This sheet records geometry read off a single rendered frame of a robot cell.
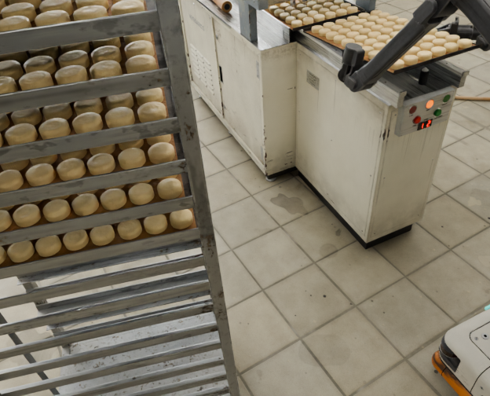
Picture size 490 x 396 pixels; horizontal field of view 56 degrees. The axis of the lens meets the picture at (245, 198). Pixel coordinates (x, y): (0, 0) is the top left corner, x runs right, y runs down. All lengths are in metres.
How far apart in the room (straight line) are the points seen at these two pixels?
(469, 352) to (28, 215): 1.44
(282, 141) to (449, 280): 1.09
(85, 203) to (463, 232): 2.01
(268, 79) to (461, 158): 1.35
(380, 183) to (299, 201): 0.68
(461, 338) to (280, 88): 1.38
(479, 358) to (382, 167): 0.79
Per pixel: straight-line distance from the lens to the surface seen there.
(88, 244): 1.04
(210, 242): 0.96
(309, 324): 2.07
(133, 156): 0.89
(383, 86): 1.82
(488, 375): 1.79
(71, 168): 0.91
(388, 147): 1.93
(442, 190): 2.79
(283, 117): 2.46
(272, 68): 2.30
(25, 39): 0.75
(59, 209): 0.97
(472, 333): 1.84
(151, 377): 1.42
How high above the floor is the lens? 1.74
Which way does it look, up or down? 42 degrees down
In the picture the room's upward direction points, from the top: 5 degrees counter-clockwise
